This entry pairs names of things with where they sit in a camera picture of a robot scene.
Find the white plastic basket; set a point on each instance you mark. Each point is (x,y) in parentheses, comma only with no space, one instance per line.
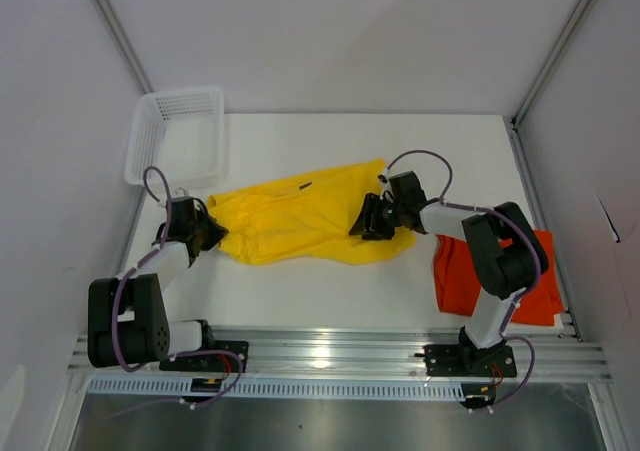
(182,132)

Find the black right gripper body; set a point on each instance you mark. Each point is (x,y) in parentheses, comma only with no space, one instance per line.
(394,215)

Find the slotted cable duct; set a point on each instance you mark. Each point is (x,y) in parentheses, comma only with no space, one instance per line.
(412,390)

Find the yellow shorts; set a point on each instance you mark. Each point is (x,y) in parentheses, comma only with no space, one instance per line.
(305,215)

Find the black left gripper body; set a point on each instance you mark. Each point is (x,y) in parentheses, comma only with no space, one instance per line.
(195,231)

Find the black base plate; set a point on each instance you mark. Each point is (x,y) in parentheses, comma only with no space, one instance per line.
(230,356)
(448,360)

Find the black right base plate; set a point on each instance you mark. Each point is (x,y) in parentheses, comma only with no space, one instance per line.
(448,360)

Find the orange shorts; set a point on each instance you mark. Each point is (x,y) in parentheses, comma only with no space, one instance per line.
(457,287)

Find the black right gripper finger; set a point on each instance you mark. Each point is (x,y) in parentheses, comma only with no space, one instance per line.
(378,232)
(372,212)

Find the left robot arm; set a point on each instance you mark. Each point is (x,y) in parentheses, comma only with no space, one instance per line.
(128,325)

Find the aluminium frame post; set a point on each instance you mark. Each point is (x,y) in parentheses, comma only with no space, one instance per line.
(118,35)
(576,19)

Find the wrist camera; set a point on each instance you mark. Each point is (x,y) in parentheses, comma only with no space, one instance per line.
(386,193)
(180,192)

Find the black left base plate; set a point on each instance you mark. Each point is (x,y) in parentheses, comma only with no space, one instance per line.
(230,356)

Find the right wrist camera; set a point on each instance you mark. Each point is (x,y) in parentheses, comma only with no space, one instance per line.
(386,193)

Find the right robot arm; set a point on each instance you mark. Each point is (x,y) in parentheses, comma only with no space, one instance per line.
(507,258)

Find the aluminium mounting rail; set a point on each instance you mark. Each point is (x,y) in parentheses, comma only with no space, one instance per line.
(325,353)

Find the right aluminium frame post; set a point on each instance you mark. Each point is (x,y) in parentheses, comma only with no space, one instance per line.
(576,19)

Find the left aluminium frame post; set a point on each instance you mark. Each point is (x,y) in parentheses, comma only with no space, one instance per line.
(118,35)

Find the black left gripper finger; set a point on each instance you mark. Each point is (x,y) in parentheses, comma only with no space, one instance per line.
(206,223)
(205,241)

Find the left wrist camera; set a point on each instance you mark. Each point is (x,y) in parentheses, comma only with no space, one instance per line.
(180,192)

